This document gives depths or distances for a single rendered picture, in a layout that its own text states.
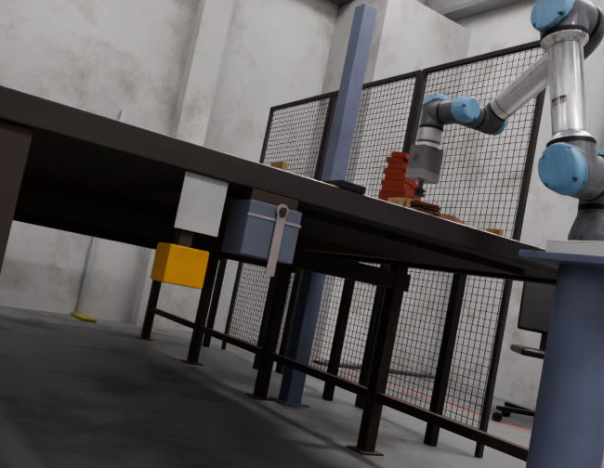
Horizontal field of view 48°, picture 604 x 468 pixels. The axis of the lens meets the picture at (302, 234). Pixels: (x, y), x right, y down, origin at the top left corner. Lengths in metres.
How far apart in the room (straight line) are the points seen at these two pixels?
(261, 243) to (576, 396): 0.84
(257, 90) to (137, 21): 1.45
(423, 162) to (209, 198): 0.83
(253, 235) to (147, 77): 5.56
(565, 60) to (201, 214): 0.98
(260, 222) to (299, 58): 6.44
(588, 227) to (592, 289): 0.16
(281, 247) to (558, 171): 0.69
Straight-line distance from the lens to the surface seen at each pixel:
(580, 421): 1.79
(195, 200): 1.44
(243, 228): 1.47
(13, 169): 1.35
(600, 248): 1.77
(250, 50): 7.54
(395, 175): 2.96
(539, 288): 5.56
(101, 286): 6.76
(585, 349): 1.78
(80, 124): 1.37
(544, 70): 2.06
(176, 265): 1.40
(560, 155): 1.74
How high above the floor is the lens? 0.66
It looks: 4 degrees up
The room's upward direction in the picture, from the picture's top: 11 degrees clockwise
